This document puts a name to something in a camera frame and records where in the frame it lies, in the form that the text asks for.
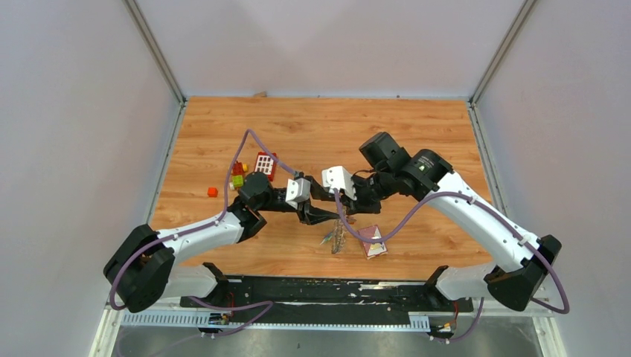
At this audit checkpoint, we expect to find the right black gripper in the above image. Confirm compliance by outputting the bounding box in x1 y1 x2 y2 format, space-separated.
340 167 396 215

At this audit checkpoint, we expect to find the metal disc with keyrings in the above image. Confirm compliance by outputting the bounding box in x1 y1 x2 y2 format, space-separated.
330 219 347 254

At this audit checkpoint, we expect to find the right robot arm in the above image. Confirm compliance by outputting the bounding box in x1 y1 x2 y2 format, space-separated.
322 132 562 312

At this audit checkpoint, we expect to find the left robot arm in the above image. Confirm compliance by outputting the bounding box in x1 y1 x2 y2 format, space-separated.
103 167 356 313

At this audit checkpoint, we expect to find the green tag key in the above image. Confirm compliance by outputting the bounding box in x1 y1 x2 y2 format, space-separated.
320 235 332 245

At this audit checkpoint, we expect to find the playing card box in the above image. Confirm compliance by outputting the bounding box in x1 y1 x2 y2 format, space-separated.
356 225 389 260

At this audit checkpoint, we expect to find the red window brick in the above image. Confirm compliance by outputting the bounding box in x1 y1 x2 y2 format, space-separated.
254 152 277 181

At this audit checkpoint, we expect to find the toy brick car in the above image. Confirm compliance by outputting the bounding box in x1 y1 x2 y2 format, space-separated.
228 161 249 190

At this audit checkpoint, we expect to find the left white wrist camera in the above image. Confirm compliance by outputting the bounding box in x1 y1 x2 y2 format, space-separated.
285 178 310 209

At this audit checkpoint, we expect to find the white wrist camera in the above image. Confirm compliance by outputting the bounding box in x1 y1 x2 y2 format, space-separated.
285 178 310 209
321 166 357 201

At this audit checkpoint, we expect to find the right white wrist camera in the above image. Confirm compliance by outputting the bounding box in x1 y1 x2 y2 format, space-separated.
321 166 357 201

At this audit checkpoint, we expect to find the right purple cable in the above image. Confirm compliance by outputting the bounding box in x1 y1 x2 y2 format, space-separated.
333 189 571 344

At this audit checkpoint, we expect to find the purple cable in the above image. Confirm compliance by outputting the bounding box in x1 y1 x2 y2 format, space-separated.
109 129 304 312
333 189 571 344

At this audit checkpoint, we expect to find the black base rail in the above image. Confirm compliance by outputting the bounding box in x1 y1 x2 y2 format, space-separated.
206 275 473 324

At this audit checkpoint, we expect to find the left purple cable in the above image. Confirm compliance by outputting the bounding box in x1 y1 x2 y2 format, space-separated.
109 129 304 312

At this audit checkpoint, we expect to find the white slotted cable duct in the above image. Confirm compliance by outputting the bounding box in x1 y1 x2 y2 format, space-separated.
121 310 430 332

